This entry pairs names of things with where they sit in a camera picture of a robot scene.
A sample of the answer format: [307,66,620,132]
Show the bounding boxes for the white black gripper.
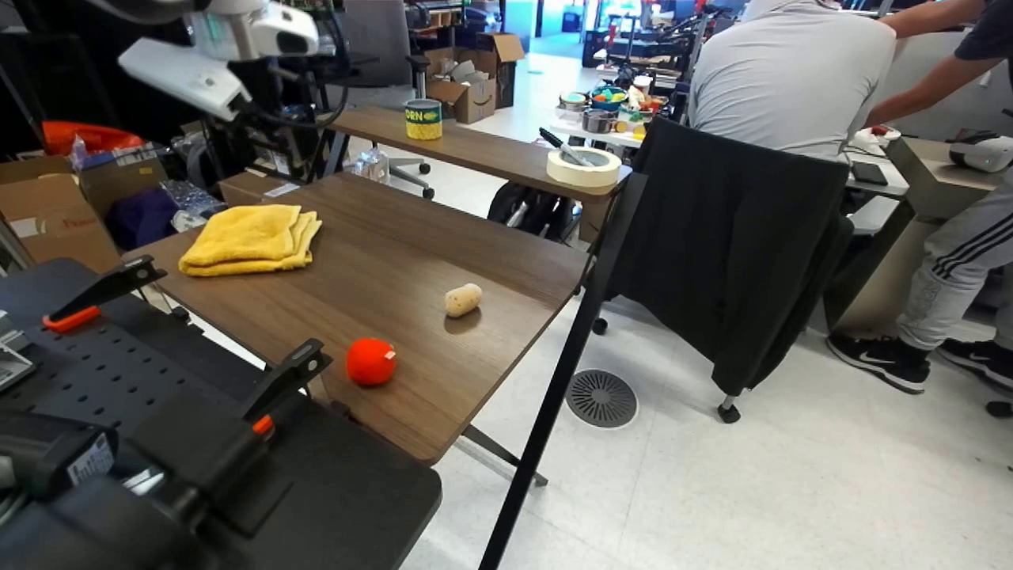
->
[116,39,250,119]

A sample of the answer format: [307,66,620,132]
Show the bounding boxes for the yellow cloth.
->
[177,202,323,279]

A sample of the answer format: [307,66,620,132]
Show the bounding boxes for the beige potato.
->
[442,282,480,319]

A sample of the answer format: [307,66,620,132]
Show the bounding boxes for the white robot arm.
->
[87,0,320,119]

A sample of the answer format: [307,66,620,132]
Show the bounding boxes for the cardboard box at left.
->
[0,158,173,268]

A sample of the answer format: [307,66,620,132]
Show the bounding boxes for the yellow green tin can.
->
[405,97,442,143]

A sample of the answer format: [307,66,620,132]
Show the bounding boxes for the open cardboard box background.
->
[424,31,525,123]

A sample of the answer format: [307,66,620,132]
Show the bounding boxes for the black clamp orange trigger right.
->
[172,338,330,519]

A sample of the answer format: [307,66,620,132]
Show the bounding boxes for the wooden back table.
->
[330,109,627,200]

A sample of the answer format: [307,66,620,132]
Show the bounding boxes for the red tomato ball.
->
[345,337,400,388]

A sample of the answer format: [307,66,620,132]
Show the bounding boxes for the white tape roll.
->
[543,146,620,189]

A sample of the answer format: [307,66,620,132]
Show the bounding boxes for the round floor drain cover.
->
[566,371,635,426]

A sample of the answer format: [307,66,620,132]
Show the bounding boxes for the black tripod pole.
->
[477,175,650,570]

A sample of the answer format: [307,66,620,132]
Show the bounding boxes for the black office chair with jacket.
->
[604,119,898,425]

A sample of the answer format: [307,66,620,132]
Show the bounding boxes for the person in grey shirt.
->
[688,0,896,162]

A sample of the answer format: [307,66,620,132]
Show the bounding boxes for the person in grey striped trousers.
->
[826,0,1013,394]

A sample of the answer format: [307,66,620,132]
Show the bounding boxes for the black clamp orange handle left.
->
[40,253,163,337]

